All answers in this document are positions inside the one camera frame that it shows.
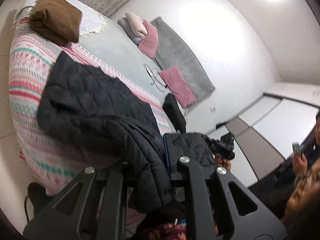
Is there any pink velvet pillow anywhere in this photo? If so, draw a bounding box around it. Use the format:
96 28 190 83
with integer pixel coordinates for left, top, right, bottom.
158 65 197 109
138 21 159 59

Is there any black pillow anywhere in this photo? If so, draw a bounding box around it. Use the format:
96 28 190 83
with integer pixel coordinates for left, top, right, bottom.
162 94 188 133

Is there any black quilted jacket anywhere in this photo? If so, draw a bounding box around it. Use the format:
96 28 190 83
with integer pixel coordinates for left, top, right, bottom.
37 52 216 213

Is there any dark object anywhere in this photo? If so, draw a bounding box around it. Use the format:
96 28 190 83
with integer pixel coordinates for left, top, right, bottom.
24 182 52 221

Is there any red patterned cloth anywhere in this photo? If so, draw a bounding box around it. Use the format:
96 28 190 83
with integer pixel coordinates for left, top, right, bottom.
147 224 193 240

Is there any person's right hand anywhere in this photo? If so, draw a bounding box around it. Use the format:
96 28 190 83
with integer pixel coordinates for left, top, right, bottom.
214 154 232 171

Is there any grey headboard cushion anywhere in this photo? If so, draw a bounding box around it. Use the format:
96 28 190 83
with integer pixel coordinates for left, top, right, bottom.
150 16 216 105

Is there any white wardrobe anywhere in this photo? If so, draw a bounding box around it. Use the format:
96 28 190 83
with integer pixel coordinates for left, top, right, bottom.
207 92 320 188

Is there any beige pillow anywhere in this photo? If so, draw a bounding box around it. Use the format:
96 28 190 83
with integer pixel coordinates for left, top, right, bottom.
125 12 148 39

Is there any brown folded cloth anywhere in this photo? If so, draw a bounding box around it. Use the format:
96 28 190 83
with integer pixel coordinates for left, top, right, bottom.
28 0 83 46

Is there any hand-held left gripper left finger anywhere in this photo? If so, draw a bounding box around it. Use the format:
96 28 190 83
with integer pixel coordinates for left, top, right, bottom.
23 166 126 240

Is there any black cable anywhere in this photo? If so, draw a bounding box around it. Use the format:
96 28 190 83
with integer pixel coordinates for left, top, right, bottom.
143 63 168 93

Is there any phone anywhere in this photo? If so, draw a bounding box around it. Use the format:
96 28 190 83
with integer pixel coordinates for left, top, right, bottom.
292 142 302 159

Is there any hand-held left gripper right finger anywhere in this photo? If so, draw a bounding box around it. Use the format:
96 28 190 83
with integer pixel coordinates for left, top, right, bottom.
163 132 287 240

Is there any white fringed blanket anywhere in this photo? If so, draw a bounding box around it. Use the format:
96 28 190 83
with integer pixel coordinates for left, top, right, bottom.
14 0 111 40

